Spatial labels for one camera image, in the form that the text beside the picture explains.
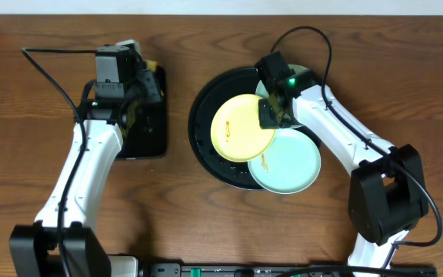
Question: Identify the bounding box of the yellow plate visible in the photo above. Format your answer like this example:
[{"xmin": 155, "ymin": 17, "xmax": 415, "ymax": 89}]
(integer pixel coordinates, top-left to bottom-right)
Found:
[{"xmin": 210, "ymin": 94, "xmax": 276, "ymax": 162}]

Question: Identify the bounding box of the light blue plate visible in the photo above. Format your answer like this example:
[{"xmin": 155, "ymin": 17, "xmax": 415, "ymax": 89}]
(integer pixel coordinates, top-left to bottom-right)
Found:
[
  {"xmin": 255, "ymin": 64, "xmax": 315, "ymax": 128},
  {"xmin": 248, "ymin": 129, "xmax": 321, "ymax": 194}
]

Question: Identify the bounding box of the green yellow sponge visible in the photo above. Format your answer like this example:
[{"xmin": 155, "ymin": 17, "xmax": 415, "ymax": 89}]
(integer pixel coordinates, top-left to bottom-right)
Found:
[{"xmin": 145, "ymin": 60, "xmax": 158, "ymax": 72}]

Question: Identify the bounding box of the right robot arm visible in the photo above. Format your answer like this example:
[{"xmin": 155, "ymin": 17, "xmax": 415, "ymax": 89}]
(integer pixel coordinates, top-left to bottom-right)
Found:
[{"xmin": 256, "ymin": 68, "xmax": 431, "ymax": 270}]

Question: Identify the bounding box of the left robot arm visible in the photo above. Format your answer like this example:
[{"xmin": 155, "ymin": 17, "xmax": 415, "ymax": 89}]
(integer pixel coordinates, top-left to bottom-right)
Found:
[{"xmin": 10, "ymin": 99, "xmax": 167, "ymax": 277}]

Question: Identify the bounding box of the black rectangular tray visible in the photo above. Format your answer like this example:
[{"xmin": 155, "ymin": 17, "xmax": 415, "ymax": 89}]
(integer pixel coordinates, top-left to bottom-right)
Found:
[{"xmin": 117, "ymin": 66, "xmax": 168, "ymax": 159}]

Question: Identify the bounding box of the round black tray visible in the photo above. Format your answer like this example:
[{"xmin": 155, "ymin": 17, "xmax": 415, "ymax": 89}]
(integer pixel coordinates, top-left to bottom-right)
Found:
[{"xmin": 188, "ymin": 67, "xmax": 321, "ymax": 190}]

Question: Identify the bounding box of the right black cable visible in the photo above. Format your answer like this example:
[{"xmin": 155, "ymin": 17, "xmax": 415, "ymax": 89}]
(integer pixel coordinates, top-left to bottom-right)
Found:
[{"xmin": 269, "ymin": 25, "xmax": 443, "ymax": 277}]

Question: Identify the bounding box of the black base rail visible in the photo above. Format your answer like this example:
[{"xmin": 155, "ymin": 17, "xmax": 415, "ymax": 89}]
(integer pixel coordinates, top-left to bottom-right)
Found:
[{"xmin": 136, "ymin": 262, "xmax": 438, "ymax": 277}]

